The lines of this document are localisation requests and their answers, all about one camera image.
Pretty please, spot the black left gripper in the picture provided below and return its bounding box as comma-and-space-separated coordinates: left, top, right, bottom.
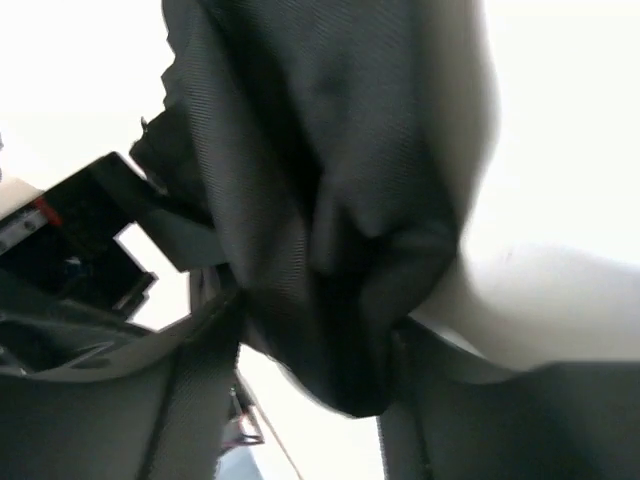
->
0, 152, 231, 371

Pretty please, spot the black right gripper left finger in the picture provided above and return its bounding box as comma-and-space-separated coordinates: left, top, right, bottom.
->
1, 293, 243, 479

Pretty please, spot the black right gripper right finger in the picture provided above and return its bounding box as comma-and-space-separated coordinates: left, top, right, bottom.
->
378, 321, 639, 479

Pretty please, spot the black pleated skirt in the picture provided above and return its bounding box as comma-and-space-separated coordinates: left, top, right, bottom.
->
130, 1, 493, 417

